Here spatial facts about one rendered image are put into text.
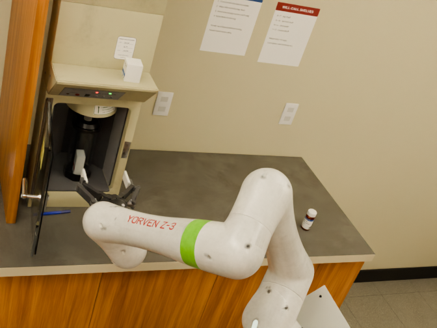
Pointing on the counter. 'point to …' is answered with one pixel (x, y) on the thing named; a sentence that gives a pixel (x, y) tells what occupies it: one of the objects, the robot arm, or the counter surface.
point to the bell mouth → (97, 111)
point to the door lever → (27, 191)
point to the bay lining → (113, 135)
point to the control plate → (92, 93)
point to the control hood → (99, 81)
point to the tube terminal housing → (60, 22)
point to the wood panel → (19, 95)
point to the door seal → (47, 182)
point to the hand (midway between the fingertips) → (104, 175)
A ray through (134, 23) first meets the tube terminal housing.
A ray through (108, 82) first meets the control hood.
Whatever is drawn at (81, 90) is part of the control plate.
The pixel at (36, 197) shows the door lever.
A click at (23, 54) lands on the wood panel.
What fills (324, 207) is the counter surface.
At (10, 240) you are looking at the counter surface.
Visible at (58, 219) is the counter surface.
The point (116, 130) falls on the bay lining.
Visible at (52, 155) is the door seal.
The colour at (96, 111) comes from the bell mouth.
